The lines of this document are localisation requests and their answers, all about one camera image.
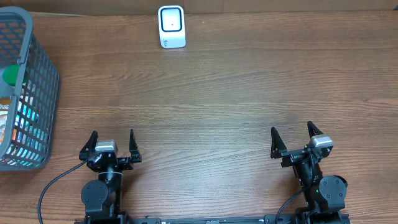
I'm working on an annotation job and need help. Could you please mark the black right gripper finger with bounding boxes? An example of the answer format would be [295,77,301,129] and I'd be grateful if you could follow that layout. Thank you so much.
[271,127,287,159]
[307,121,323,138]

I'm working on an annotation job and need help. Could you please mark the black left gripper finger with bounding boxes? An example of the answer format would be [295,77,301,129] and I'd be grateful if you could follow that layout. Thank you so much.
[79,131,98,161]
[129,129,142,163]

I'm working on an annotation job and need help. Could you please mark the teal wet wipes pack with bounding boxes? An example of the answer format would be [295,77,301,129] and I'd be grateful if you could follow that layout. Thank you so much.
[5,102,50,168]

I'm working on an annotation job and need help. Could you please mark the green capped clear bottle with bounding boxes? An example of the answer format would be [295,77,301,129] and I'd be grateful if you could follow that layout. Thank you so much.
[1,65,22,98]

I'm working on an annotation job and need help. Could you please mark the beige dried mushroom bag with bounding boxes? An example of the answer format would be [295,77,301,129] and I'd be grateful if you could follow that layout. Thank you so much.
[0,98,12,144]

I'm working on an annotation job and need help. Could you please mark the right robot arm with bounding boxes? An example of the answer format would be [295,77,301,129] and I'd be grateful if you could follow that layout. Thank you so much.
[266,121,351,224]

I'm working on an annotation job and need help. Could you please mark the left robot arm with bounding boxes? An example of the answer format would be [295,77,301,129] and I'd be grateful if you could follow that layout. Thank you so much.
[79,131,142,223]

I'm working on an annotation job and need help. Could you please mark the white barcode scanner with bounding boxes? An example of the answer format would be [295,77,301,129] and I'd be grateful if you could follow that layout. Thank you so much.
[158,5,187,49]

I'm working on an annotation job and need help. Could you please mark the grey plastic mesh basket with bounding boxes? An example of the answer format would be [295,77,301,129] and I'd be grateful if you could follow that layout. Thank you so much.
[1,6,60,172]

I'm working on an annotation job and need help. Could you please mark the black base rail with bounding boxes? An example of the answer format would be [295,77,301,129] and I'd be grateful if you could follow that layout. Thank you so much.
[74,214,351,224]

